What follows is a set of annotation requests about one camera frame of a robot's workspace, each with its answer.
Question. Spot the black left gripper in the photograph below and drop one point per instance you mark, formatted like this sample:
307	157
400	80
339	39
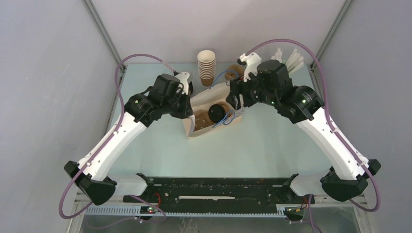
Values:
187	110

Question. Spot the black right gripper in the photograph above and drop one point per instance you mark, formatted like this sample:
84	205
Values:
239	86

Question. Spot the paper takeout bag blue handles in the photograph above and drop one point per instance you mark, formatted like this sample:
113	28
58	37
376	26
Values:
216	94

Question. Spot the black cup lid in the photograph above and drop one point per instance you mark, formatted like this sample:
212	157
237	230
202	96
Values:
215	113

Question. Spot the single brown paper cup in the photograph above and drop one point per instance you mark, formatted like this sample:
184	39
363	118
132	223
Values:
226	109

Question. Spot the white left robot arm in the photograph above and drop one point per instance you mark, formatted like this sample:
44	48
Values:
168	96

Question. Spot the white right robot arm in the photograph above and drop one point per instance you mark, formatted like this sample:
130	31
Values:
268	82

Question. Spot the bundle of white wrapped straws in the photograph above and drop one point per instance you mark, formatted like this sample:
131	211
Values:
293	63

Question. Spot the stack of brown paper cups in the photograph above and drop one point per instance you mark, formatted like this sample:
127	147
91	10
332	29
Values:
206	67

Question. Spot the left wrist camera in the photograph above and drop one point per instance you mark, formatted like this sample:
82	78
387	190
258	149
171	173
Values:
184	78

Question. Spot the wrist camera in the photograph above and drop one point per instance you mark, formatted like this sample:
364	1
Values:
184	78
250	63

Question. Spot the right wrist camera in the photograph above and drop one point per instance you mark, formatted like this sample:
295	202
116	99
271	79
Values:
250	63

